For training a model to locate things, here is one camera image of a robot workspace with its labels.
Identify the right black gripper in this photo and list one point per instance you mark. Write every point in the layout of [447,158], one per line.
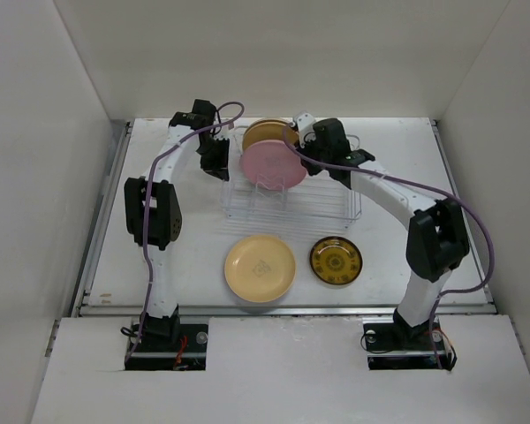
[311,169]

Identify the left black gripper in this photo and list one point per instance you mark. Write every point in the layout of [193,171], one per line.
[217,168]

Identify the tan plate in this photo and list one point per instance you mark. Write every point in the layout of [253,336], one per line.
[268,129]

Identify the pink plate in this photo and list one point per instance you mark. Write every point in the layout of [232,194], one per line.
[269,163]

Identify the yellow patterned plate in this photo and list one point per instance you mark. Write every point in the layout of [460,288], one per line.
[336,260]

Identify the cream yellow plate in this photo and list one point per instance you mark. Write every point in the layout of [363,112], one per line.
[260,268]

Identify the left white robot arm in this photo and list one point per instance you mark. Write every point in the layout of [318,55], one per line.
[152,212]

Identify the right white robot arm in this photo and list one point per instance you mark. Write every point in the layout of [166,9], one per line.
[437,239]

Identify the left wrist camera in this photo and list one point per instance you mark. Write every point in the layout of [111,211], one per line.
[222,133]

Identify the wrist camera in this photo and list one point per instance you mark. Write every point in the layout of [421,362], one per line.
[222,133]
[302,124]

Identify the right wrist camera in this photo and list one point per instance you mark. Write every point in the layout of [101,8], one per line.
[302,124]

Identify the white wire dish rack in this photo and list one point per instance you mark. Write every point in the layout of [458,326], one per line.
[316,200]

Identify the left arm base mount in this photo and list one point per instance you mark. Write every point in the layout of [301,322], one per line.
[166,344]

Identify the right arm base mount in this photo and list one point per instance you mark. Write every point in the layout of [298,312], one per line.
[390,348]

